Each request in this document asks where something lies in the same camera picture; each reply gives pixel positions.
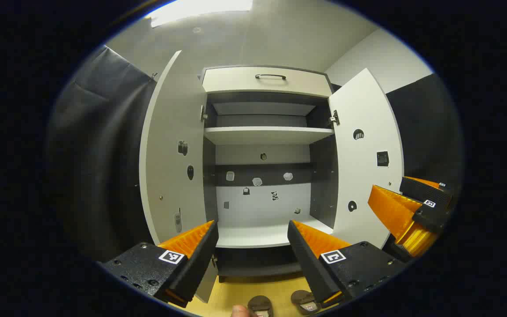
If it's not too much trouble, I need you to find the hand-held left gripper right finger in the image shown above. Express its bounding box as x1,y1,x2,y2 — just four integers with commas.
287,220,406,308

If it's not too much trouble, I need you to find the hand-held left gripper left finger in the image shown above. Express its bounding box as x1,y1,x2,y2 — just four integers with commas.
99,220,220,309

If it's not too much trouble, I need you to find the brown fuzzy shoe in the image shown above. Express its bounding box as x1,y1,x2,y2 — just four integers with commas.
290,290,321,316
247,295,274,317

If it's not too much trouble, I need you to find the white shoe cabinet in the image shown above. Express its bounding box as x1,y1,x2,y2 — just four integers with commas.
139,50,406,304

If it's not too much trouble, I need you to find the white cabinet shelf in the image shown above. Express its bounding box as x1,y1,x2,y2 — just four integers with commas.
204,126,335,146

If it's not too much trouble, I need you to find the white cabinet drawer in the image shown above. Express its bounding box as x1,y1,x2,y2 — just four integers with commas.
202,66,334,98

